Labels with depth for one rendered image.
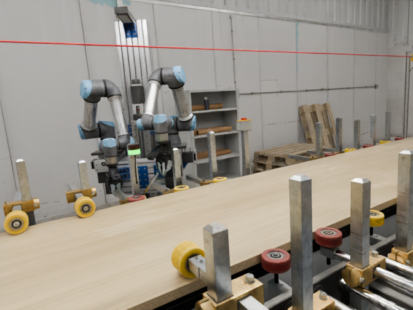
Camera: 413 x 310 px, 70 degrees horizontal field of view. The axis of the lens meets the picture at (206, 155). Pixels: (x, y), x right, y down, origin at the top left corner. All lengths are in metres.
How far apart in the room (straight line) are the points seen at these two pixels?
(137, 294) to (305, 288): 0.39
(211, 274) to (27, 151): 3.70
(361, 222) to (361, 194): 0.08
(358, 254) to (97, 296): 0.68
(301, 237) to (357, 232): 0.24
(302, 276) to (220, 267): 0.24
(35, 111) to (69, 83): 0.53
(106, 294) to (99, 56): 3.75
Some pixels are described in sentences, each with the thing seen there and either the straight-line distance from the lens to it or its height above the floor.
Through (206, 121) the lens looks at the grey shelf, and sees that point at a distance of 4.91.
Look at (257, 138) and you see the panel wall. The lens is 5.64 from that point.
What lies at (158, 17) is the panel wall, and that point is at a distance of 4.76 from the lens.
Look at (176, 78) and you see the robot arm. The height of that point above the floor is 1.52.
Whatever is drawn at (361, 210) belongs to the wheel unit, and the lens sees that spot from 0.89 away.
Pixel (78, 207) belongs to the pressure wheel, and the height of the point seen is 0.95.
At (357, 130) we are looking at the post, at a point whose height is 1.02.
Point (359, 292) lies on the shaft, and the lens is 0.97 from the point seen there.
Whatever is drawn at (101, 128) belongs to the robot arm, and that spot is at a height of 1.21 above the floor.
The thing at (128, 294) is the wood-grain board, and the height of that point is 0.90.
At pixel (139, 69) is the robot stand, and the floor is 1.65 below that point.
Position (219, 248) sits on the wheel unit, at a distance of 0.57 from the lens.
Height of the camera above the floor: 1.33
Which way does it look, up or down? 10 degrees down
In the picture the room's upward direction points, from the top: 4 degrees counter-clockwise
